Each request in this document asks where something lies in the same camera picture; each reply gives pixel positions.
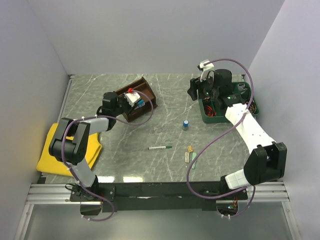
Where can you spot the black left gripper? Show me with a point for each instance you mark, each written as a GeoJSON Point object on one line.
{"type": "Point", "coordinates": [130, 108]}

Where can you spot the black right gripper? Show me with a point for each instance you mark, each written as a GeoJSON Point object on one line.
{"type": "Point", "coordinates": [194, 86]}

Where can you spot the blue capped white marker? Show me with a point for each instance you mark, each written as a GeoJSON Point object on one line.
{"type": "Point", "coordinates": [139, 104]}

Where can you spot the blue capped small bottle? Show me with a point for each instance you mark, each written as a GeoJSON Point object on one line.
{"type": "Point", "coordinates": [185, 125]}

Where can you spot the green capped white marker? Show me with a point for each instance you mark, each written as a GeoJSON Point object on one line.
{"type": "Point", "coordinates": [160, 147]}

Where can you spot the light green clip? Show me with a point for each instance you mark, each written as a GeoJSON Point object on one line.
{"type": "Point", "coordinates": [192, 158]}

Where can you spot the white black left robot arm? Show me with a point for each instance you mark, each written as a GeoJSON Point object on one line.
{"type": "Point", "coordinates": [70, 140]}

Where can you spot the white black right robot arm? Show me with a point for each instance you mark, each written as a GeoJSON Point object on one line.
{"type": "Point", "coordinates": [267, 158]}

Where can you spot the red black rolled band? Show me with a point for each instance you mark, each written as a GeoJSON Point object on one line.
{"type": "Point", "coordinates": [209, 110]}

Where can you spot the green compartment tray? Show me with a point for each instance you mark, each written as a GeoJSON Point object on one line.
{"type": "Point", "coordinates": [220, 114]}

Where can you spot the grey crumpled item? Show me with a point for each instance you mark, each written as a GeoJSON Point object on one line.
{"type": "Point", "coordinates": [244, 90]}

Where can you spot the brown black rolled band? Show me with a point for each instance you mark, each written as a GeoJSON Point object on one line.
{"type": "Point", "coordinates": [253, 108]}

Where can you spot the small tan eraser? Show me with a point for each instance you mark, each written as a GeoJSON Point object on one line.
{"type": "Point", "coordinates": [190, 149]}

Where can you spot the beige rectangular eraser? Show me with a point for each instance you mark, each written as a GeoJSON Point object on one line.
{"type": "Point", "coordinates": [187, 157]}

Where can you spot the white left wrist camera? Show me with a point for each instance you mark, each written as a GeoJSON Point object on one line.
{"type": "Point", "coordinates": [132, 97]}

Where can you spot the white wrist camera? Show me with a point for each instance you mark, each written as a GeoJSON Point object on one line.
{"type": "Point", "coordinates": [132, 97]}
{"type": "Point", "coordinates": [205, 66]}

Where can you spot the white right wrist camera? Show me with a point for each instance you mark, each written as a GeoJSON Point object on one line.
{"type": "Point", "coordinates": [205, 66]}

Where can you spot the black base frame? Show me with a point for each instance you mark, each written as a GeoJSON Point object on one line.
{"type": "Point", "coordinates": [135, 196]}

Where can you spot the aluminium rail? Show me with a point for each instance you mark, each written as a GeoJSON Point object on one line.
{"type": "Point", "coordinates": [57, 194]}

